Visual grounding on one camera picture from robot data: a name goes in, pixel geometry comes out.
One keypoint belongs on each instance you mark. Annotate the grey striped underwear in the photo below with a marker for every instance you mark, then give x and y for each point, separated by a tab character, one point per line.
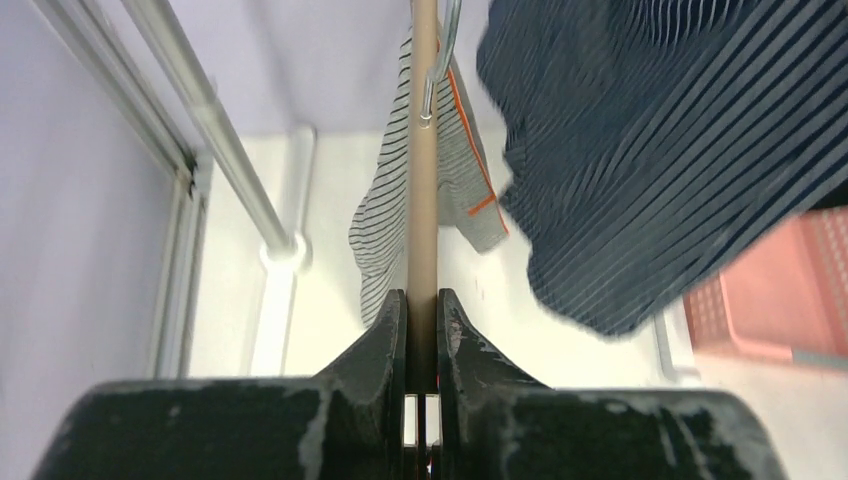
466	197

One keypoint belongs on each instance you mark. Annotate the white clothes rack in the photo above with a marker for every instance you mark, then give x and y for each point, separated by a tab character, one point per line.
276	281

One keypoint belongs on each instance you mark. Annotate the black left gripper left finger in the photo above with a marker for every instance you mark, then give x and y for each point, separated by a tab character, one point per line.
344	422

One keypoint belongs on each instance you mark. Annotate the navy striped underwear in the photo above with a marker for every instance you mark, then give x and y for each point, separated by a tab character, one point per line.
650	143

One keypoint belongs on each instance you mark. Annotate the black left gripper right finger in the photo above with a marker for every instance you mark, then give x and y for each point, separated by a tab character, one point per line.
499	422

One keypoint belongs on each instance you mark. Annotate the pink plastic basket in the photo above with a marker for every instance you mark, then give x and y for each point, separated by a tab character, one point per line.
784	300

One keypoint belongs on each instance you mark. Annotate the aluminium frame profile left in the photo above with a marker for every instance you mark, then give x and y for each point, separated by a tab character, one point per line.
102	212

